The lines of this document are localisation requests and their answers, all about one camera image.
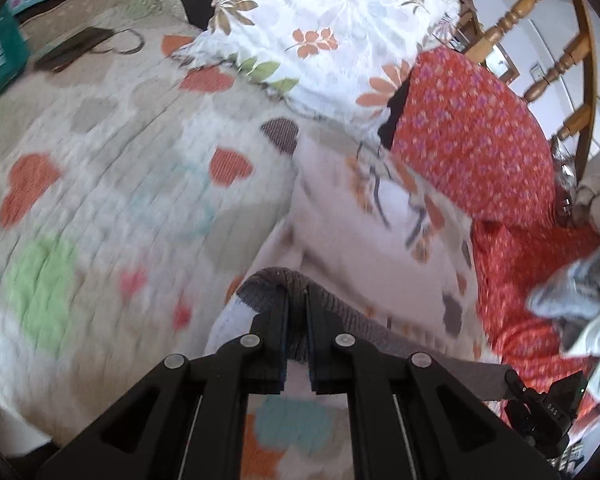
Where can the wooden spindle headboard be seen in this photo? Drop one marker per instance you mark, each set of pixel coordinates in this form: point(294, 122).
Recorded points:
point(560, 65)

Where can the red floral pillow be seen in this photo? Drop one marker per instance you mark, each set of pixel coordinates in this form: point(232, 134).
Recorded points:
point(475, 145)

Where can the red floral cloth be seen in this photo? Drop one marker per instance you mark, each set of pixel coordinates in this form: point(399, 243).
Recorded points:
point(520, 290)

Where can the grey and white cloth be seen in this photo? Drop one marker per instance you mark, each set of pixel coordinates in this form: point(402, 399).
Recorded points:
point(577, 300)

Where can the flat black case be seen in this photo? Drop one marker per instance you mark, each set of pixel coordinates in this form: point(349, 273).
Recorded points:
point(72, 49)

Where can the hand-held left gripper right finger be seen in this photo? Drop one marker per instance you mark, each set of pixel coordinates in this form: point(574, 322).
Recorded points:
point(313, 355)

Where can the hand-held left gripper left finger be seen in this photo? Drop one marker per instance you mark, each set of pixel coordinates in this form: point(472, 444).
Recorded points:
point(280, 350)

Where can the white floral garment grey trim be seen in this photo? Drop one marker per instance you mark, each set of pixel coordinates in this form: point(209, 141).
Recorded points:
point(360, 260)

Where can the heart print quilted blanket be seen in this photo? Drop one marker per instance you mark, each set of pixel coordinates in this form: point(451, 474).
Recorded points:
point(105, 200)

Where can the white floral leaf pillow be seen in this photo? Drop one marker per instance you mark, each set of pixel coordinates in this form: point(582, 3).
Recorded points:
point(320, 25)

